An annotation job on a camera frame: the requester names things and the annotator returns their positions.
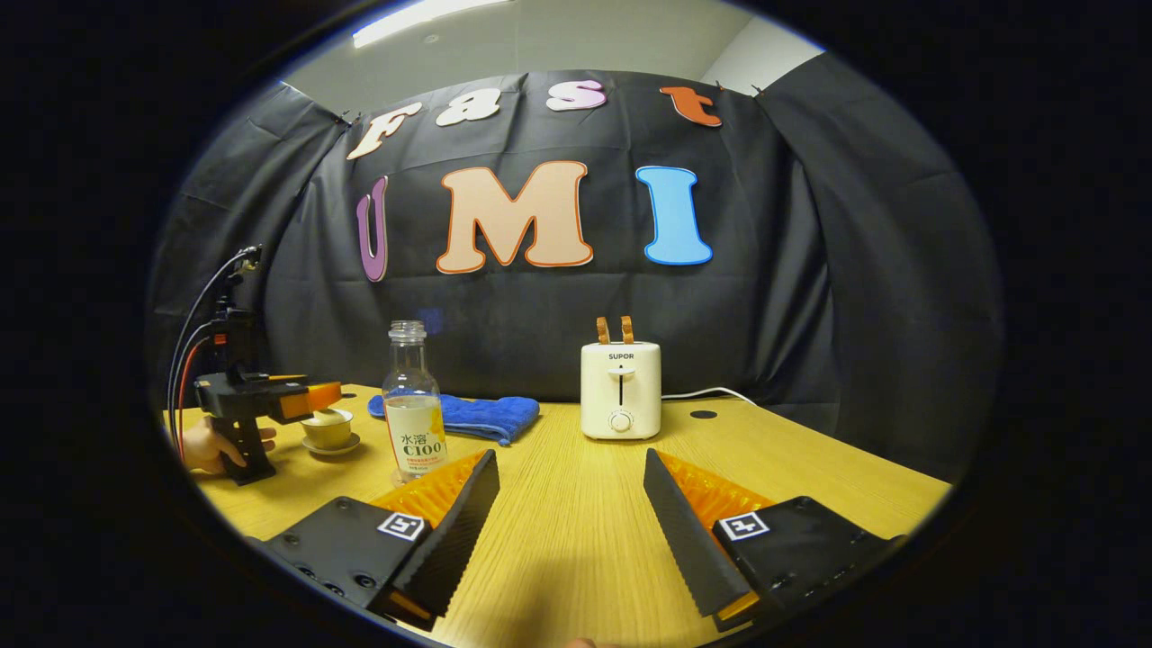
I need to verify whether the white toaster cable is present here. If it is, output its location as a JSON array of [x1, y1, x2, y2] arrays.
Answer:
[[661, 386, 759, 408]]

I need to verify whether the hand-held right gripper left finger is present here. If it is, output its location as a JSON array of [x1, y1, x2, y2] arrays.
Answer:
[[261, 448, 501, 631]]

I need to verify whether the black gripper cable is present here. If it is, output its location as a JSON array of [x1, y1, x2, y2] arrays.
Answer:
[[166, 246, 264, 433]]

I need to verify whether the cream teacup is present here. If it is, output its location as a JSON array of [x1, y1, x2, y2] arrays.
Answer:
[[301, 414, 356, 450]]

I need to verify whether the blue towel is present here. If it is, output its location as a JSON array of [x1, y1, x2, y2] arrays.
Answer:
[[367, 394, 541, 446]]

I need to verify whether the clear water bottle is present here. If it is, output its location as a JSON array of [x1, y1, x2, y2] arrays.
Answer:
[[382, 320, 449, 484]]

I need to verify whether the red gripper cable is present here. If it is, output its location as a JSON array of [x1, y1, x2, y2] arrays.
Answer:
[[175, 337, 226, 460]]

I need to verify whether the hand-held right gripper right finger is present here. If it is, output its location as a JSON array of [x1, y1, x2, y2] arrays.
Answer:
[[643, 447, 905, 634]]

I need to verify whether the white toaster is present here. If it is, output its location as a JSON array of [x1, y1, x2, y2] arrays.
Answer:
[[580, 341, 662, 441]]

